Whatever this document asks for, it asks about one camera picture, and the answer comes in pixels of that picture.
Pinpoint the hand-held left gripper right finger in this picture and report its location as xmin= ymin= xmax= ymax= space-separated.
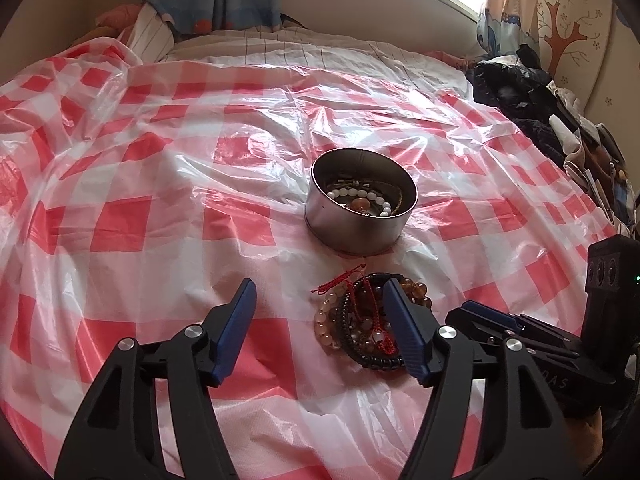
xmin=382 ymin=278 xmax=584 ymax=480

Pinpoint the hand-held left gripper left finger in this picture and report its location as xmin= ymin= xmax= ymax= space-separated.
xmin=54 ymin=278 xmax=258 ymax=480

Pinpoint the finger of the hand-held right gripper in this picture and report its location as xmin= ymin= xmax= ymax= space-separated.
xmin=444 ymin=308 xmax=507 ymax=350
xmin=461 ymin=300 xmax=583 ymax=358

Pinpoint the amber bead bracelet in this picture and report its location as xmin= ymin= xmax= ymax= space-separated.
xmin=385 ymin=278 xmax=434 ymax=312

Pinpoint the black bead bracelet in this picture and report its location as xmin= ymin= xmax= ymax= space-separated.
xmin=339 ymin=272 xmax=407 ymax=372

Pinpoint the red cord bracelet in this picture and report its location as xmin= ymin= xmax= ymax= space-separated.
xmin=311 ymin=263 xmax=399 ymax=357

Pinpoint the pale translucent bead bracelet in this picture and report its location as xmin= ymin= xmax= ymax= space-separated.
xmin=314 ymin=290 xmax=353 ymax=357

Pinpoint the round metal tin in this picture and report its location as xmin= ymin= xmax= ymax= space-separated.
xmin=304 ymin=149 xmax=419 ymax=256

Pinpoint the white bead bracelet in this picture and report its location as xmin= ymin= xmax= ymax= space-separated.
xmin=327 ymin=186 xmax=394 ymax=219

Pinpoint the red white checkered plastic sheet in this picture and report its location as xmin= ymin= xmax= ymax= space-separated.
xmin=0 ymin=42 xmax=621 ymax=480

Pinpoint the pile of dark clothes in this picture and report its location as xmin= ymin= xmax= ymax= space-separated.
xmin=465 ymin=44 xmax=632 ymax=241

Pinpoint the striped quilt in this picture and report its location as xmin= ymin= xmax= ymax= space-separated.
xmin=165 ymin=27 xmax=478 ymax=97

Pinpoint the striped pillow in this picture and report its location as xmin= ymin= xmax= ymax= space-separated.
xmin=120 ymin=3 xmax=177 ymax=64

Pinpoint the peach printed curtain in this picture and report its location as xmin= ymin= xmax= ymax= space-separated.
xmin=475 ymin=0 xmax=551 ymax=61

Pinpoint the pink plush toy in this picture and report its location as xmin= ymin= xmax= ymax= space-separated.
xmin=75 ymin=4 xmax=146 ymax=43

